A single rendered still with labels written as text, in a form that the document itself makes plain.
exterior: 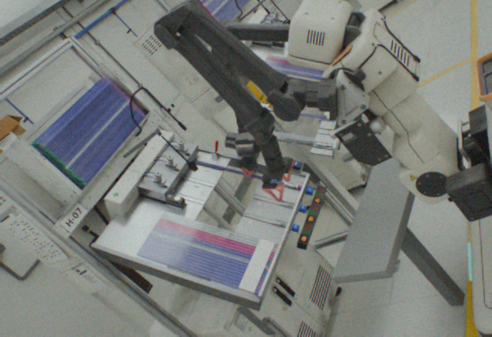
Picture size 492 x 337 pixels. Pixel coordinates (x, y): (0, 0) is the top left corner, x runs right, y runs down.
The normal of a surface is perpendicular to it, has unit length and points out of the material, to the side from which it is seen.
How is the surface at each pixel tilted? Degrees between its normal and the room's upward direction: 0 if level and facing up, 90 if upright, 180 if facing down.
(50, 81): 90
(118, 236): 45
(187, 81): 90
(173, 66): 90
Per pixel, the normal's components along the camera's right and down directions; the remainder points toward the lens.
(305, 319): 0.66, -0.36
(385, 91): -0.31, 0.62
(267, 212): -0.01, -0.73
